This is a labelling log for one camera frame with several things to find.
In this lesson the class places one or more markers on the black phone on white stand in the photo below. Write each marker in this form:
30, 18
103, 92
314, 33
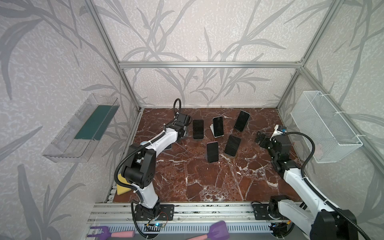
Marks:
218, 121

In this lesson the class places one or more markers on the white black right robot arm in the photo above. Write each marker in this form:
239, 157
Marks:
318, 218

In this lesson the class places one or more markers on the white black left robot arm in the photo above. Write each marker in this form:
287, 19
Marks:
137, 170

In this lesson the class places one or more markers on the black phone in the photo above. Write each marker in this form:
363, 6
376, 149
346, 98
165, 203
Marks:
242, 121
218, 121
232, 146
198, 129
213, 152

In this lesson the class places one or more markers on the purple pink spatula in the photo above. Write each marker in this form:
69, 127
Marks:
217, 231

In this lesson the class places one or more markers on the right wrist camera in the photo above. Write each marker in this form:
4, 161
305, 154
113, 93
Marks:
279, 130

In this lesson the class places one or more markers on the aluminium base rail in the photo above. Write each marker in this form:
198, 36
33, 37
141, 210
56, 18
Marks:
184, 219

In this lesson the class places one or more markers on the clear plastic wall bin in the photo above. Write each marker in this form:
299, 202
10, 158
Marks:
79, 138

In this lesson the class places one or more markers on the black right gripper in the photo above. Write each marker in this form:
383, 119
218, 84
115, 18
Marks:
263, 139

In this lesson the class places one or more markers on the white phone stand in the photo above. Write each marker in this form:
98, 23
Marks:
212, 129

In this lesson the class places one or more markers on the white wire mesh basket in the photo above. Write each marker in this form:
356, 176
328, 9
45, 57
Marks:
315, 116

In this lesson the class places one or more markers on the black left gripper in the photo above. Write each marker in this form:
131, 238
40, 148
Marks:
184, 120

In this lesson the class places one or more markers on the yellow sponge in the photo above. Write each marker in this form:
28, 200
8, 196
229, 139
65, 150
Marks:
122, 190

